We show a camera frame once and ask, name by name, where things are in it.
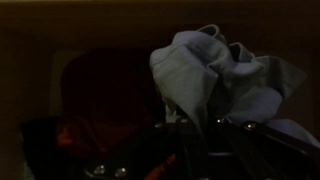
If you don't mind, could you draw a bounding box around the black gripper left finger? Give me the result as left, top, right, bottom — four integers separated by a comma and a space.
83, 116, 210, 180

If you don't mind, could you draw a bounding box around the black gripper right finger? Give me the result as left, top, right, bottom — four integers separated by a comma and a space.
208, 116, 320, 180

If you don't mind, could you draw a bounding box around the grey piece of clothing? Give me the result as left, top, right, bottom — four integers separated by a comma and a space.
148, 23, 320, 148

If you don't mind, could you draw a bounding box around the red piece of clothing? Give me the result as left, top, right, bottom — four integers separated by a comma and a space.
54, 49, 178, 180

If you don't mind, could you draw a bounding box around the black piece of clothing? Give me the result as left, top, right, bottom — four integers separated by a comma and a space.
19, 114, 88, 180

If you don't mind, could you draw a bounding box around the large wooden drawer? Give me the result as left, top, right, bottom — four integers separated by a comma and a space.
0, 0, 320, 180

